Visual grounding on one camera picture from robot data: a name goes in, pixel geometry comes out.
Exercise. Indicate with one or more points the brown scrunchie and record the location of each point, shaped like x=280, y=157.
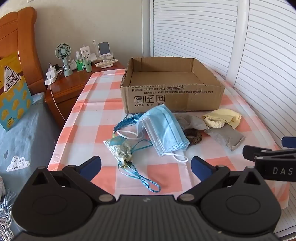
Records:
x=196, y=139

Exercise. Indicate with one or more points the green desk fan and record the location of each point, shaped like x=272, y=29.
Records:
x=63, y=49

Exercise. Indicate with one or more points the white carton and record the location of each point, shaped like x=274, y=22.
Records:
x=84, y=52

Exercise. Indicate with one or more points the yellow and blue snack box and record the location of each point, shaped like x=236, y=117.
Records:
x=13, y=97

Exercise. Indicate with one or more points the green tube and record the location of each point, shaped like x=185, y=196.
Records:
x=88, y=66

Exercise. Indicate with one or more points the wooden nightstand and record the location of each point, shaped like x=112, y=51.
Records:
x=67, y=90

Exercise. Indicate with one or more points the white power strip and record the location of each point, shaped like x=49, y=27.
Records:
x=51, y=80

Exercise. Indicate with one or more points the white phone stand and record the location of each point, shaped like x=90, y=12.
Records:
x=104, y=48

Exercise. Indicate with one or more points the grey fringed cloth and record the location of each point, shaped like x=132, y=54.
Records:
x=5, y=208

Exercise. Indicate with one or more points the white remote control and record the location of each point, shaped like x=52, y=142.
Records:
x=106, y=63

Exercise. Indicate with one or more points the blue bed sheet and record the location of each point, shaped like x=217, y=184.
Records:
x=30, y=139

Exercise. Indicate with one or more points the blue face mask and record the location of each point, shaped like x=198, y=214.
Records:
x=161, y=129

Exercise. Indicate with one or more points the brown cardboard box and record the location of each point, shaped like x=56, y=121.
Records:
x=173, y=97

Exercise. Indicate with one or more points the pink checked tablecloth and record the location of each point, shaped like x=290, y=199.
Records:
x=92, y=111

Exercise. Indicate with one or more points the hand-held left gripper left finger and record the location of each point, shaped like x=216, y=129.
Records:
x=90, y=167

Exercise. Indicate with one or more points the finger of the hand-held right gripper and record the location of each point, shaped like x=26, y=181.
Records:
x=261, y=151
x=289, y=141

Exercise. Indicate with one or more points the wooden headboard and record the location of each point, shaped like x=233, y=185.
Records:
x=13, y=32

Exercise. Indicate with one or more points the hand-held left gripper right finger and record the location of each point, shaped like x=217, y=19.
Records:
x=200, y=169

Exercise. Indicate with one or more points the white charger plug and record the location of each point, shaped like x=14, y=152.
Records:
x=51, y=73

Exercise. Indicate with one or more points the grey sachet bag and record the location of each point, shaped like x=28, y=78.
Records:
x=192, y=121
x=226, y=138

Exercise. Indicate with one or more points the yellow cleaning cloth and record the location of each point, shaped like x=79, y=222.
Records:
x=227, y=115

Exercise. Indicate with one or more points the white louvered wardrobe doors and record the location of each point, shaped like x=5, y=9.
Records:
x=198, y=30

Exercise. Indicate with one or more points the green bottle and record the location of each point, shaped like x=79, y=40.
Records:
x=80, y=65

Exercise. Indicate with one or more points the cream scrunchie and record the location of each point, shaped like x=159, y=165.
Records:
x=214, y=122

